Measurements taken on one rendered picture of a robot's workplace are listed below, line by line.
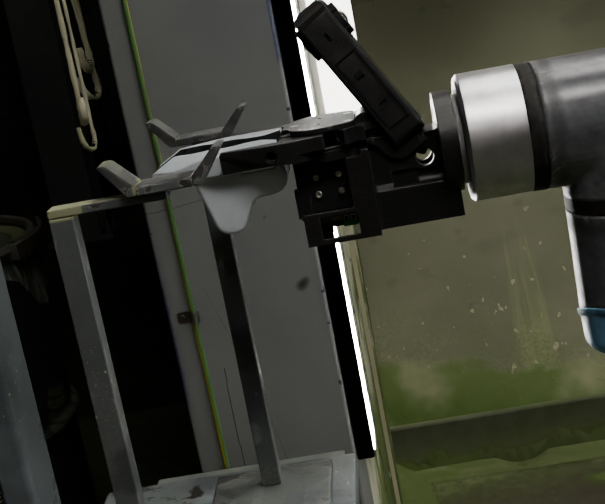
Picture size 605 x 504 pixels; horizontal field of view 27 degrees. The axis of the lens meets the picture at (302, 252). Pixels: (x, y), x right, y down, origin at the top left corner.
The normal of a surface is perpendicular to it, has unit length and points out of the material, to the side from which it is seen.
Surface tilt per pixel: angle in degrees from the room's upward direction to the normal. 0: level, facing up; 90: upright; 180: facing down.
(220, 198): 90
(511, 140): 87
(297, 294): 90
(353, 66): 90
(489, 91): 44
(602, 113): 80
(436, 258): 57
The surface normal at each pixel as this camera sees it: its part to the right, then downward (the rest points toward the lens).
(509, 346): -0.13, -0.33
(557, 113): -0.08, -0.06
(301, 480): -0.19, -0.96
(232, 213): 0.04, 0.22
